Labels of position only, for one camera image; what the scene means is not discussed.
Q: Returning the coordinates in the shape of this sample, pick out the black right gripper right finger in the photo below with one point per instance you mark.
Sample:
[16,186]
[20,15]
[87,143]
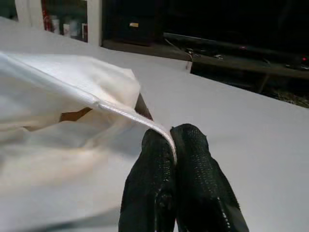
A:
[200,188]

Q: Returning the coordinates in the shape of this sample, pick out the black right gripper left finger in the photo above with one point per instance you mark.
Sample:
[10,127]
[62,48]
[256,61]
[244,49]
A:
[149,188]

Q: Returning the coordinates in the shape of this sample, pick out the white polo shirt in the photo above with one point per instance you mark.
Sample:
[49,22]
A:
[48,96]

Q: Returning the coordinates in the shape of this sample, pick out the dark TV stand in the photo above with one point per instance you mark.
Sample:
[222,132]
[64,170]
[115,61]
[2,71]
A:
[229,65]

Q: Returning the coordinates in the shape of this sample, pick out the black soundbar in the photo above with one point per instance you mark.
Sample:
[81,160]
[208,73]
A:
[217,44]

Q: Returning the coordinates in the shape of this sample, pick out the white glass-door cabinet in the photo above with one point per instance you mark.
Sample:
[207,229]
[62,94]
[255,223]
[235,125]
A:
[94,21]

